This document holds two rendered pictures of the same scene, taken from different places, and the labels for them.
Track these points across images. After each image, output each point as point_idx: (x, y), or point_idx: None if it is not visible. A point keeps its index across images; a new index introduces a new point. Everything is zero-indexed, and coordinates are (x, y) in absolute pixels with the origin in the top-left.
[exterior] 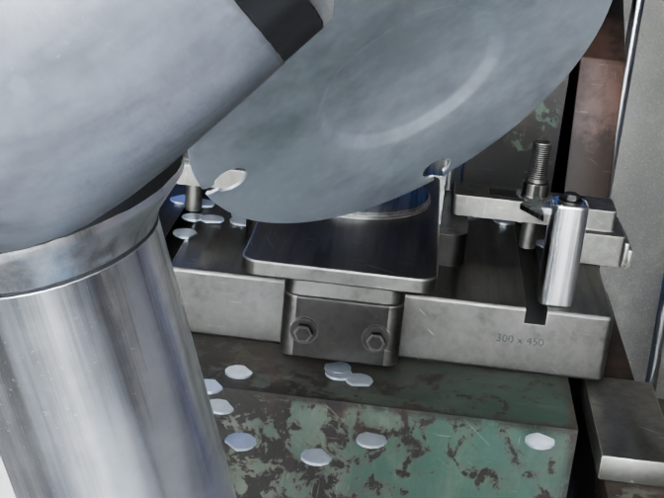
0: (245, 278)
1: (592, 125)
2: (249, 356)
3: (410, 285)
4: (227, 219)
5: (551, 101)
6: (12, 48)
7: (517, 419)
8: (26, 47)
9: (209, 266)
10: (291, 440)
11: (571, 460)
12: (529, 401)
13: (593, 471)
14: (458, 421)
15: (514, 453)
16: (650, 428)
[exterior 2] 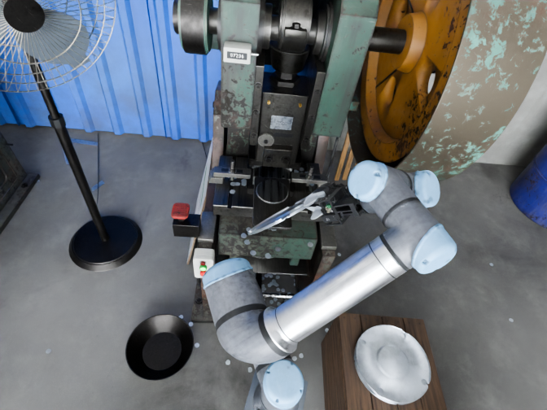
0: (248, 207)
1: (322, 140)
2: (250, 223)
3: (286, 228)
4: (240, 183)
5: (313, 141)
6: (264, 363)
7: (305, 237)
8: (265, 363)
9: (240, 204)
10: (260, 242)
11: (316, 243)
12: (308, 231)
13: (320, 243)
14: (294, 238)
15: (304, 242)
16: (331, 236)
